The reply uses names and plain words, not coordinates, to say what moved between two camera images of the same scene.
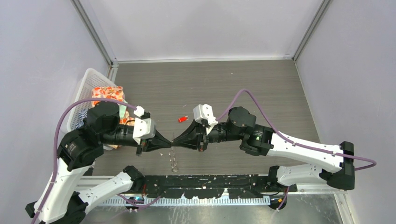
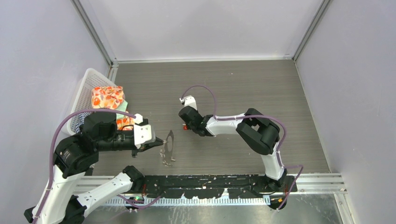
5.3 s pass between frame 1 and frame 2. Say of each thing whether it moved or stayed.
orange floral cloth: stayed
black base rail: stayed
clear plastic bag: moved
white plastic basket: stayed
